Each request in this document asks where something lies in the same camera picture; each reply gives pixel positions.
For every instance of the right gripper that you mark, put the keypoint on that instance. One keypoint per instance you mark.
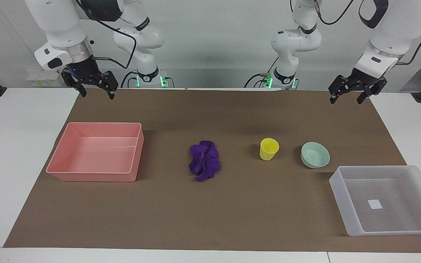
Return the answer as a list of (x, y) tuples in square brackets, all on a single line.
[(84, 68)]

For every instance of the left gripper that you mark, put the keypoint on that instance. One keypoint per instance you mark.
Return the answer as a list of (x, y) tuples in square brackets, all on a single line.
[(365, 78)]

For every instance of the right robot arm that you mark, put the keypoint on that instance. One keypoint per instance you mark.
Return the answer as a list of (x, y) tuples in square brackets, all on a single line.
[(62, 29)]

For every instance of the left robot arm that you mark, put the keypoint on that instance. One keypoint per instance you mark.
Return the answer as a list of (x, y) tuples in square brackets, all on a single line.
[(391, 36)]

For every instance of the pink plastic box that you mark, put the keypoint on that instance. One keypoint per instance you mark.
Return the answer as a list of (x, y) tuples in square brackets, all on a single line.
[(97, 175)]

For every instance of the translucent plastic box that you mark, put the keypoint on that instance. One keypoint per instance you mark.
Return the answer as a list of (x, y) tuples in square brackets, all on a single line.
[(389, 204)]

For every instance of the light green bowl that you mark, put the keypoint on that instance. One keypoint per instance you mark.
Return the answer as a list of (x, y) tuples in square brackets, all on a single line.
[(314, 156)]

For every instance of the yellow plastic cup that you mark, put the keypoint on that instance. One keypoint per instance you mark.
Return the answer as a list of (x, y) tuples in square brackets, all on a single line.
[(268, 150)]

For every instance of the purple crumpled cloth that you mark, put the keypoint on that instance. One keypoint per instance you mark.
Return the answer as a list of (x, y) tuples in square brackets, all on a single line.
[(205, 160)]

